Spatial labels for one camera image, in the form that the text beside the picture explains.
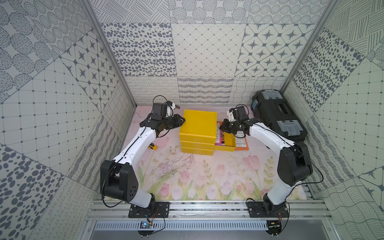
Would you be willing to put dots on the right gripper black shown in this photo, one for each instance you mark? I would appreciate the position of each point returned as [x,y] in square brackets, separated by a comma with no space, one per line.
[224,127]

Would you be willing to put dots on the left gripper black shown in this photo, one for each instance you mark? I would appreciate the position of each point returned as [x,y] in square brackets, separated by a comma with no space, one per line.
[173,121]

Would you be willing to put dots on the yellow drawer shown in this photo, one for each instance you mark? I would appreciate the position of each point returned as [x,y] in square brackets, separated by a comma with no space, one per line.
[230,143]

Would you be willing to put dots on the yellow plastic drawer cabinet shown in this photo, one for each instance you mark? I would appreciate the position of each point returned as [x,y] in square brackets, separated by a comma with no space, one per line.
[198,133]

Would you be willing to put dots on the pink seed bag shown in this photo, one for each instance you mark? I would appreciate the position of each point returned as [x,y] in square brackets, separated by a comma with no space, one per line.
[220,137]

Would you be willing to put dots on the orange white seed bag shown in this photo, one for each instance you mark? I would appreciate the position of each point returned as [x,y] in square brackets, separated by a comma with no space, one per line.
[241,144]

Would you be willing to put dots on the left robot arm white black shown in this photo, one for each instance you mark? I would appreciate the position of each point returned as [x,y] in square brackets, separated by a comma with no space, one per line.
[118,176]

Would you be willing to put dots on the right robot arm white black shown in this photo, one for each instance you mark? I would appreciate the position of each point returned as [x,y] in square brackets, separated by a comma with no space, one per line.
[294,166]

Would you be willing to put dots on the yellow black utility knife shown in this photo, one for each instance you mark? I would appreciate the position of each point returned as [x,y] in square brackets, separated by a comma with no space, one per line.
[152,146]

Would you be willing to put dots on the black plastic toolbox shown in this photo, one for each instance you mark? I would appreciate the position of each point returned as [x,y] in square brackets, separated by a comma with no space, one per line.
[272,109]

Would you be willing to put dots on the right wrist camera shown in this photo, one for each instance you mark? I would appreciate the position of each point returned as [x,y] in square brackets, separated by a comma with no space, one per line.
[239,113]

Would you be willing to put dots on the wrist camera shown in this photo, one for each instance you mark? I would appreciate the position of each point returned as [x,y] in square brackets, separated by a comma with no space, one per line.
[239,113]
[162,110]

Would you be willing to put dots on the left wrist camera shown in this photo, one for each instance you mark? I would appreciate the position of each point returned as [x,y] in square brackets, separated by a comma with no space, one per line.
[162,110]

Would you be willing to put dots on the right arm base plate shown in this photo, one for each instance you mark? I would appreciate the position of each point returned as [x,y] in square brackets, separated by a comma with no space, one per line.
[267,210]

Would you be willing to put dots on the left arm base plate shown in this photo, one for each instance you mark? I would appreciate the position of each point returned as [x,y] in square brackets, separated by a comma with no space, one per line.
[156,209]

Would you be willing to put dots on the white slotted cable duct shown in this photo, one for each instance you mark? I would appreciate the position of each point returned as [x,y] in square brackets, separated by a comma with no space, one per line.
[194,225]

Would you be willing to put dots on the aluminium frame rail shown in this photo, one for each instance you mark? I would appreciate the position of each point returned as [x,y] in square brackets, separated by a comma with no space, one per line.
[211,210]

